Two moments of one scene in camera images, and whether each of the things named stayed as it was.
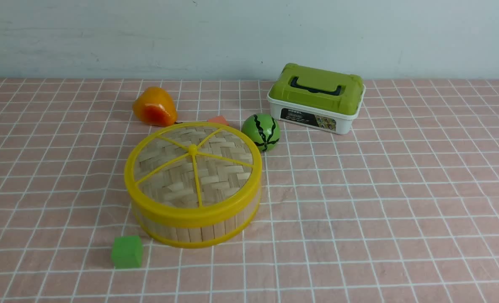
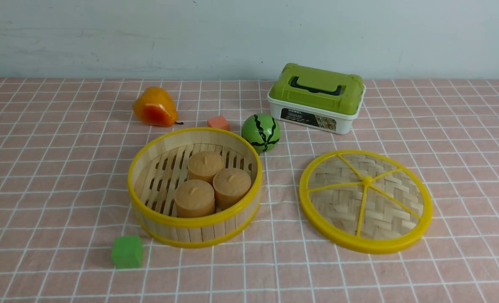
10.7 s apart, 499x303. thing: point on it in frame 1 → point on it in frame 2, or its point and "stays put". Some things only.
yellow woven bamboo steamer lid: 193,174 → 365,201
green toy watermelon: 263,130 stays put
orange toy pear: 155,106 stays put
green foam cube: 126,252 stays put
